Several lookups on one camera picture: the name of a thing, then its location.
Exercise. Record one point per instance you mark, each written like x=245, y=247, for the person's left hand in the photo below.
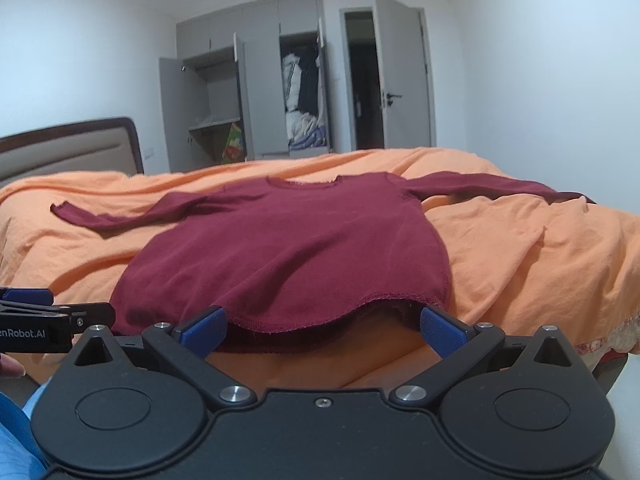
x=11, y=368

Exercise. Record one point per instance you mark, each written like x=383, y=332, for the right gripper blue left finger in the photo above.
x=181, y=351

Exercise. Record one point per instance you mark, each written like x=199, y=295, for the dark red long-sleeve sweater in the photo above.
x=290, y=262

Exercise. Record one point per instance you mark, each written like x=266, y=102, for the dark hanging clothes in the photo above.
x=308, y=91

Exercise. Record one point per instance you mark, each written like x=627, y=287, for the white hanging jacket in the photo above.
x=292, y=80

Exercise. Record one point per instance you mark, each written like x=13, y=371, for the blue clothed leg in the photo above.
x=20, y=457

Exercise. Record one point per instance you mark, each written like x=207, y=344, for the grey room door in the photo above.
x=403, y=75

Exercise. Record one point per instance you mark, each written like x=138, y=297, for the colourful bag in wardrobe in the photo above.
x=234, y=149

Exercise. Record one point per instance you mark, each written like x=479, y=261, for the brown padded headboard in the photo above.
x=109, y=144

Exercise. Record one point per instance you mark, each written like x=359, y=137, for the grey wardrobe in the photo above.
x=228, y=68

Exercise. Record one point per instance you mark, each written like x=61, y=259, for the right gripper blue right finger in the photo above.
x=464, y=352

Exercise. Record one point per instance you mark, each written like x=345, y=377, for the pile of folded bedding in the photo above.
x=305, y=130

